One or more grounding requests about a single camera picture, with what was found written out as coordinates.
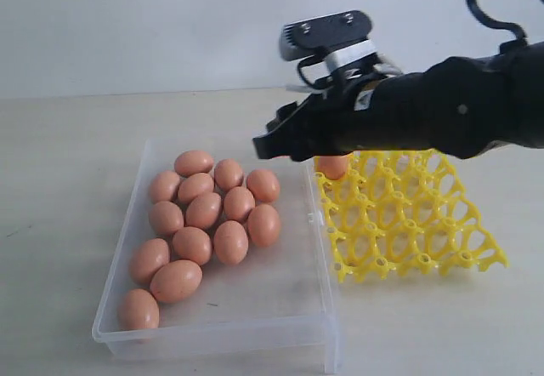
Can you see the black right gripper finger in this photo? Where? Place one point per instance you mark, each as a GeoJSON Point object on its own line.
{"type": "Point", "coordinates": [276, 143]}
{"type": "Point", "coordinates": [293, 118]}

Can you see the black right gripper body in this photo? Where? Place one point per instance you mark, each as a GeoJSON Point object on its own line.
{"type": "Point", "coordinates": [451, 107]}

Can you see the brown egg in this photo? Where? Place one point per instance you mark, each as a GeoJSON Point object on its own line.
{"type": "Point", "coordinates": [204, 211]}
{"type": "Point", "coordinates": [264, 185]}
{"type": "Point", "coordinates": [138, 310]}
{"type": "Point", "coordinates": [238, 203]}
{"type": "Point", "coordinates": [193, 162]}
{"type": "Point", "coordinates": [333, 167]}
{"type": "Point", "coordinates": [164, 187]}
{"type": "Point", "coordinates": [175, 281]}
{"type": "Point", "coordinates": [264, 225]}
{"type": "Point", "coordinates": [165, 218]}
{"type": "Point", "coordinates": [194, 244]}
{"type": "Point", "coordinates": [148, 259]}
{"type": "Point", "coordinates": [230, 242]}
{"type": "Point", "coordinates": [194, 186]}
{"type": "Point", "coordinates": [228, 174]}

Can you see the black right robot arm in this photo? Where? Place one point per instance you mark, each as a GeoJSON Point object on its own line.
{"type": "Point", "coordinates": [521, 117]}

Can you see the yellow plastic egg tray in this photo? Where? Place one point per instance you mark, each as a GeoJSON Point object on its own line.
{"type": "Point", "coordinates": [402, 212]}

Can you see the clear plastic storage box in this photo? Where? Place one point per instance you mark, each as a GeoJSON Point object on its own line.
{"type": "Point", "coordinates": [277, 297]}

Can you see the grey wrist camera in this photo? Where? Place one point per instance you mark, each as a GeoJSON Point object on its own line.
{"type": "Point", "coordinates": [337, 39]}

